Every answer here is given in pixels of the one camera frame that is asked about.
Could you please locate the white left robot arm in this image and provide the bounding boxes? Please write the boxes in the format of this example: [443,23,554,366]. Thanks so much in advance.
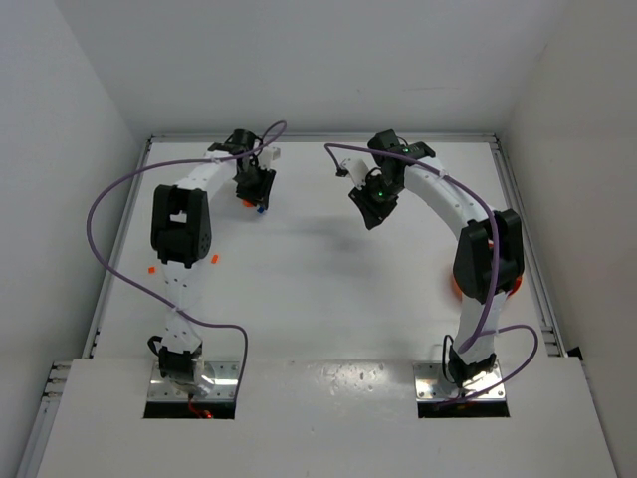
[150,129,281,395]

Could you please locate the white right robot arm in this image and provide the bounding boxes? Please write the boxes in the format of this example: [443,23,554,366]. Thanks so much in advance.
[338,129,525,386]

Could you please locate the orange round divided container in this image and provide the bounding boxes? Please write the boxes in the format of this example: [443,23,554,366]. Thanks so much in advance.
[450,274,523,300]

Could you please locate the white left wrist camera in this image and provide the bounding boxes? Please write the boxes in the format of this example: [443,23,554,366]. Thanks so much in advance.
[259,146,281,167]

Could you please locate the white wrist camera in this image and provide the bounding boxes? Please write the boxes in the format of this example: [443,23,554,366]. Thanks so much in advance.
[336,158,369,187]
[259,146,281,167]

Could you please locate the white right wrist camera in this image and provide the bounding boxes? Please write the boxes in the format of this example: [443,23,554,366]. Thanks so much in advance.
[336,158,369,187]

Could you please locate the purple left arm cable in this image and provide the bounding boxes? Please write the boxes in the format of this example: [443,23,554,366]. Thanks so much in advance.
[86,119,289,394]

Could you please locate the black right base cable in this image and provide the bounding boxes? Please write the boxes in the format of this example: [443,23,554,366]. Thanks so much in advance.
[440,332,462,379]

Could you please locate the aluminium frame rail right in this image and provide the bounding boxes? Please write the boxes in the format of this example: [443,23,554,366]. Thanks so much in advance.
[490,134,568,358]

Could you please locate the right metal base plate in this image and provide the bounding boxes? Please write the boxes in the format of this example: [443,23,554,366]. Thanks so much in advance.
[413,361,507,403]

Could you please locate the metal base plate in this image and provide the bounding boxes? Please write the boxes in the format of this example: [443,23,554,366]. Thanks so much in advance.
[413,361,507,403]
[146,361,239,404]

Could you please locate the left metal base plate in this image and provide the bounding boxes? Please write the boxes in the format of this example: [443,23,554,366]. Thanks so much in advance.
[146,361,239,404]

